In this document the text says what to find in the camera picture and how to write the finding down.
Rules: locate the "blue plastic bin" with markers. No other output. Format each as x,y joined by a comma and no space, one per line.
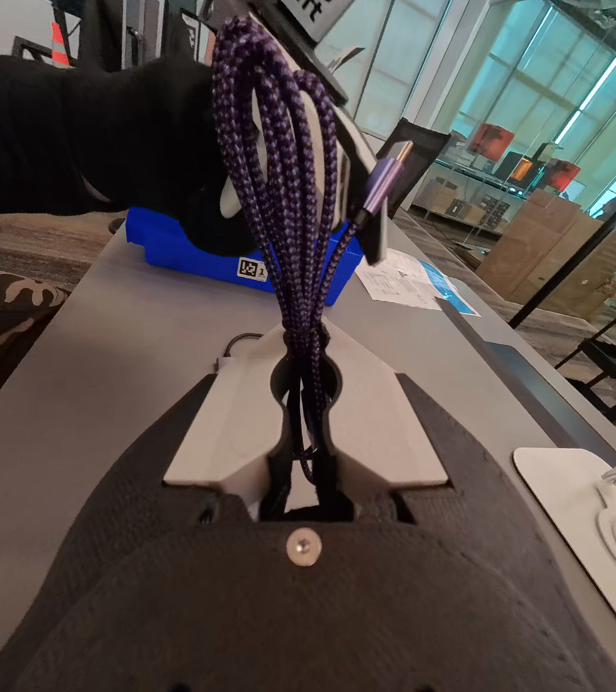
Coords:
178,248

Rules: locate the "black high-back chair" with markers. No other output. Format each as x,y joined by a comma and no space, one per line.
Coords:
421,162

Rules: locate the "person's left hand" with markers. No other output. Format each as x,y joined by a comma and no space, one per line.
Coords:
167,135

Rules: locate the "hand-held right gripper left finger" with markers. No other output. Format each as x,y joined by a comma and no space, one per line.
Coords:
216,432

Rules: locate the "black stanchion pole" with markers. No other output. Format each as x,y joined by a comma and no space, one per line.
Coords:
583,243

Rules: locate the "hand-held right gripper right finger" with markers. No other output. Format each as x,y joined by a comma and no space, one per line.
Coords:
394,432

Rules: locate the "printed paper leaflet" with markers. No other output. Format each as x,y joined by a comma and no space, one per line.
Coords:
394,281

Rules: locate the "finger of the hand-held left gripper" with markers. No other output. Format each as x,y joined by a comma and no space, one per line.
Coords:
362,162

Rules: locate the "plywood cabinet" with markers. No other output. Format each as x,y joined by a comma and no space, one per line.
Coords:
535,243

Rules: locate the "orange traffic cone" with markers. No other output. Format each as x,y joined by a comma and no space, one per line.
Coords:
59,46

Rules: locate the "grey usb hub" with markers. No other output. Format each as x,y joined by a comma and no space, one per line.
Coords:
238,337

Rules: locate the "black tape strip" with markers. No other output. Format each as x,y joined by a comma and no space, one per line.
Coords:
467,324

